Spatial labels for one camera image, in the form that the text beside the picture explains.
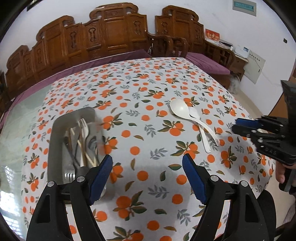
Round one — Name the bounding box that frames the light wooden chopstick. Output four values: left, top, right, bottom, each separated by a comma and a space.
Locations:
77, 137, 97, 167
69, 127, 97, 168

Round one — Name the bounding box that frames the metal rectangular tray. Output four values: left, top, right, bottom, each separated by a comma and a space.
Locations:
47, 107, 105, 184

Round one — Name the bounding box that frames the white plastic fork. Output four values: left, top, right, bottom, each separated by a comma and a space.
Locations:
78, 118, 89, 166

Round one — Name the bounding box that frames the small white plastic spoon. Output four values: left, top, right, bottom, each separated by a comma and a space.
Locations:
189, 107, 211, 154

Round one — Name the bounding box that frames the large white plastic spoon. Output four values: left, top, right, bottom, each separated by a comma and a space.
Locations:
170, 98, 219, 146

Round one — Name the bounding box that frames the small metal spoon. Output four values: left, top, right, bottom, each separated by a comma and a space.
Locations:
88, 136, 99, 166

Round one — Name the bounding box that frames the person's right hand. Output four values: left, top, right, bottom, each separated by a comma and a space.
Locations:
275, 162, 288, 184

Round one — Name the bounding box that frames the white cabinet door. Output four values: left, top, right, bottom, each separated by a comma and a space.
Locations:
244, 51, 266, 84

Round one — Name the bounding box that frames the wooden side table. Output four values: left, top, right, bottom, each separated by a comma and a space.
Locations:
204, 40, 248, 81

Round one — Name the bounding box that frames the purple armchair cushion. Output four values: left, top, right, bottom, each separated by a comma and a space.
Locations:
185, 52, 230, 75

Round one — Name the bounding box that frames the white router box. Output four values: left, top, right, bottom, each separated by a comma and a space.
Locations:
234, 45, 250, 59

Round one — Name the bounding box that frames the orange print tablecloth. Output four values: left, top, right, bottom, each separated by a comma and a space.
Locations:
22, 58, 275, 240

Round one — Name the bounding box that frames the red gift box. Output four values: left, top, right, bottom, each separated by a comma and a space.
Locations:
205, 29, 220, 44

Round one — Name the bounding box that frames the carved wooden armchair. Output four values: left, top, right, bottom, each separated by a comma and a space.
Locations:
154, 5, 236, 77

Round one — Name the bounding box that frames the carved wooden sofa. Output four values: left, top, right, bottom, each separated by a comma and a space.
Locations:
4, 2, 174, 98

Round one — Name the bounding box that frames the wall electrical panel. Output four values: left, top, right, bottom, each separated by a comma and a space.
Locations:
232, 0, 256, 16

